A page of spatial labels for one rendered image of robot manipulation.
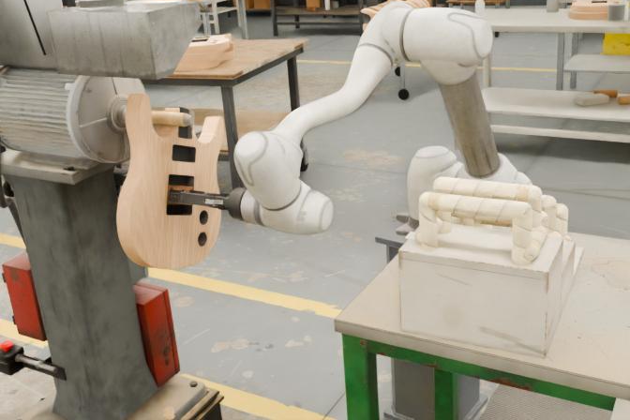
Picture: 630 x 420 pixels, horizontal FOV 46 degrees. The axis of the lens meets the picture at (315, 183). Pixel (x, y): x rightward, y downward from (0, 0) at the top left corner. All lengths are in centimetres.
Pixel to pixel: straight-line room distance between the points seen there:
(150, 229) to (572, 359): 97
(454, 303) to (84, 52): 97
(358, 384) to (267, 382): 142
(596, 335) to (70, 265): 136
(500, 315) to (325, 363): 175
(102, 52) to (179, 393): 120
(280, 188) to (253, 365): 163
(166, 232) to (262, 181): 40
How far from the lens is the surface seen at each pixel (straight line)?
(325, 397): 288
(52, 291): 227
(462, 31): 182
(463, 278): 137
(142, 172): 176
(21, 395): 325
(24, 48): 204
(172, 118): 183
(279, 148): 152
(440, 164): 230
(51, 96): 198
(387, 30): 189
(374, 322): 150
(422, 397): 264
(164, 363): 249
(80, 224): 213
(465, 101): 198
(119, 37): 168
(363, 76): 184
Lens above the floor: 170
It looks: 20 degrees down
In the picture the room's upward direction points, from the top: 4 degrees counter-clockwise
